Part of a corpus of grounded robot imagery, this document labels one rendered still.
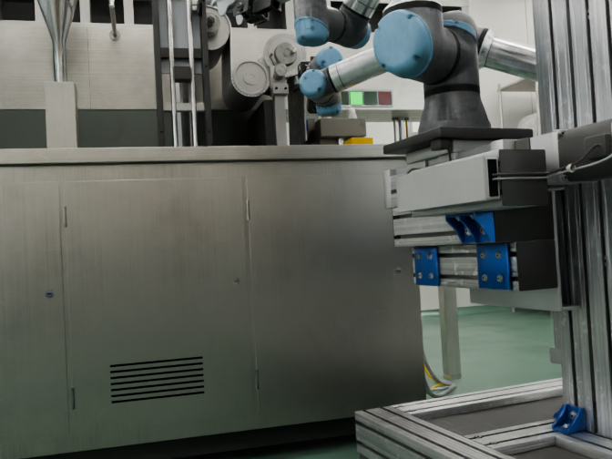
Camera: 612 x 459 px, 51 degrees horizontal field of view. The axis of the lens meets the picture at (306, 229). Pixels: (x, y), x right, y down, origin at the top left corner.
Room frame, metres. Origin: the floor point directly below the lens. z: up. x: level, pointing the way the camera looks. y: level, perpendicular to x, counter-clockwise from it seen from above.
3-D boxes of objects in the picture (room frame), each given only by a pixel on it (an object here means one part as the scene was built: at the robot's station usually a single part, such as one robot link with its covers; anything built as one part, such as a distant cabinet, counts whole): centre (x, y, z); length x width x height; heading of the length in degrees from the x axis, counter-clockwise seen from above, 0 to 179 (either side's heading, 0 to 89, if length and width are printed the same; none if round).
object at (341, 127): (2.34, -0.09, 1.00); 0.40 x 0.16 x 0.06; 15
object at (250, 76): (2.23, 0.19, 1.17); 0.26 x 0.12 x 0.12; 15
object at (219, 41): (2.21, 0.31, 1.33); 0.25 x 0.14 x 0.14; 15
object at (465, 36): (1.35, -0.32, 0.98); 0.13 x 0.12 x 0.14; 138
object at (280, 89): (2.09, 0.06, 1.05); 0.06 x 0.05 x 0.31; 15
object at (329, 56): (1.89, -0.09, 1.14); 0.11 x 0.08 x 0.09; 15
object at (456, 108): (1.35, -0.32, 0.87); 0.15 x 0.15 x 0.10
